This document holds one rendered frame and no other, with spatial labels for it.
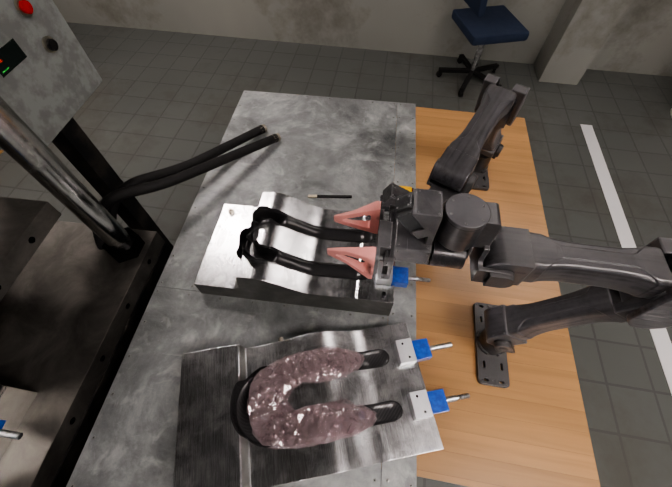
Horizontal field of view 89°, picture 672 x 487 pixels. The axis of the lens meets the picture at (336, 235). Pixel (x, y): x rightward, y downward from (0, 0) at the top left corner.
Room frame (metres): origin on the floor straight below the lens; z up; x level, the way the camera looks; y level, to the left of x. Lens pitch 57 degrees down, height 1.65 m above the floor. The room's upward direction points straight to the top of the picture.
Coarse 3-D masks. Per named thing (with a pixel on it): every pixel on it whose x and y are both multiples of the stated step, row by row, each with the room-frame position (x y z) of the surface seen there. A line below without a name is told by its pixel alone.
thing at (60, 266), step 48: (48, 240) 0.54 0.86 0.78; (144, 240) 0.54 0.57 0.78; (48, 288) 0.38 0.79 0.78; (96, 288) 0.38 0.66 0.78; (0, 336) 0.25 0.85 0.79; (48, 336) 0.25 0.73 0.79; (96, 336) 0.25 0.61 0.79; (0, 384) 0.14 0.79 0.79; (48, 384) 0.14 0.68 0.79; (96, 384) 0.15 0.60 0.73; (48, 432) 0.04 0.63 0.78; (0, 480) -0.05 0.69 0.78; (48, 480) -0.05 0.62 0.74
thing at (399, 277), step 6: (378, 264) 0.39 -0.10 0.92; (378, 270) 0.37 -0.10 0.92; (396, 270) 0.38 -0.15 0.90; (402, 270) 0.38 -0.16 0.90; (408, 270) 0.38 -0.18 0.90; (378, 276) 0.35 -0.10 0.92; (390, 276) 0.35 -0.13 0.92; (396, 276) 0.36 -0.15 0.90; (402, 276) 0.36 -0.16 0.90; (408, 276) 0.36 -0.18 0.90; (414, 276) 0.37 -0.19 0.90; (378, 282) 0.35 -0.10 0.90; (384, 282) 0.35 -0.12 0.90; (390, 282) 0.34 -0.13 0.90; (396, 282) 0.35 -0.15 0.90; (402, 282) 0.35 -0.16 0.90
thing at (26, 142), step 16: (0, 96) 0.53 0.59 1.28; (0, 112) 0.50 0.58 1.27; (0, 128) 0.49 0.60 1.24; (16, 128) 0.50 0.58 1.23; (0, 144) 0.48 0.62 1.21; (16, 144) 0.48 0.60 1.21; (32, 144) 0.50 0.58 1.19; (16, 160) 0.48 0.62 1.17; (32, 160) 0.48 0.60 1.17; (48, 160) 0.50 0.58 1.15; (32, 176) 0.49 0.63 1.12; (48, 176) 0.48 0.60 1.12; (64, 176) 0.50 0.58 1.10; (64, 192) 0.48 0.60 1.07; (80, 192) 0.50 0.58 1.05; (80, 208) 0.48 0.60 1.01; (96, 208) 0.50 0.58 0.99; (96, 224) 0.48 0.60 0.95; (112, 224) 0.50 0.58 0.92; (112, 240) 0.48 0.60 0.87; (128, 240) 0.51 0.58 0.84; (112, 256) 0.46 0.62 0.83; (128, 256) 0.47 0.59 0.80
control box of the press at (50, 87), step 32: (0, 0) 0.77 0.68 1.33; (32, 0) 0.84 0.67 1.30; (0, 32) 0.73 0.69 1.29; (32, 32) 0.79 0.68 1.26; (64, 32) 0.87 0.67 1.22; (0, 64) 0.68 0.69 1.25; (32, 64) 0.74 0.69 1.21; (64, 64) 0.81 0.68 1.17; (32, 96) 0.69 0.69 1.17; (64, 96) 0.76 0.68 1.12; (32, 128) 0.63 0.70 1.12; (64, 128) 0.74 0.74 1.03; (96, 160) 0.76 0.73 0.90; (128, 224) 0.73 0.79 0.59
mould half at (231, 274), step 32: (224, 224) 0.54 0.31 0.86; (320, 224) 0.53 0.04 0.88; (224, 256) 0.44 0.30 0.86; (320, 256) 0.43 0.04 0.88; (224, 288) 0.35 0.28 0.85; (256, 288) 0.34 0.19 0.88; (288, 288) 0.33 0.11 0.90; (320, 288) 0.34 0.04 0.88; (352, 288) 0.34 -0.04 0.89; (384, 288) 0.34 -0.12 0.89
